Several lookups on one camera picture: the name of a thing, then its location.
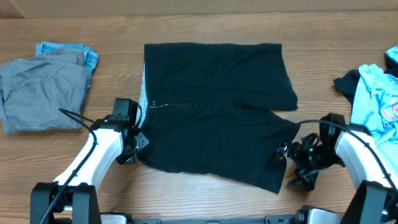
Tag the black shorts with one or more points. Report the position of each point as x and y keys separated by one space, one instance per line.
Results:
x=212 y=108

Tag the grey folded shorts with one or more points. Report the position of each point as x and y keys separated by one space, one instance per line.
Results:
x=34 y=90

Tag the black garment under pile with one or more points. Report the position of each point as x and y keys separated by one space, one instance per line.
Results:
x=347 y=84

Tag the blue denim folded garment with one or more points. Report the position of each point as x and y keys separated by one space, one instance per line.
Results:
x=90 y=56

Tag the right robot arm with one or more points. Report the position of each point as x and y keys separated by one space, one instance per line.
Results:
x=351 y=146

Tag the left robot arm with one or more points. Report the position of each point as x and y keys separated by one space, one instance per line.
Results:
x=72 y=196

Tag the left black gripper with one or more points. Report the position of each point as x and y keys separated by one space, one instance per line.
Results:
x=143 y=140

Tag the light blue t-shirt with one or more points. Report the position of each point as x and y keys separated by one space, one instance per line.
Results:
x=375 y=106

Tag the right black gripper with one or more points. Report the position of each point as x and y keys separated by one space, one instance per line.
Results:
x=298 y=163

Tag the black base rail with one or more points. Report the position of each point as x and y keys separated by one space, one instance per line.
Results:
x=211 y=221

